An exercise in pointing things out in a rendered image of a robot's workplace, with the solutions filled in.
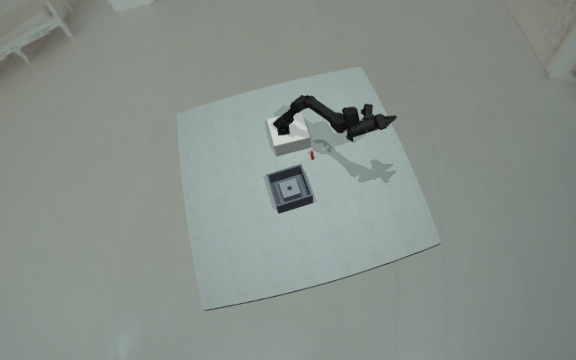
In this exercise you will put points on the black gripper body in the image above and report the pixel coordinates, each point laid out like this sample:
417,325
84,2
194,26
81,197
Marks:
371,124

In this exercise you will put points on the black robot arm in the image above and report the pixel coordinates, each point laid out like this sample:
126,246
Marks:
347,120

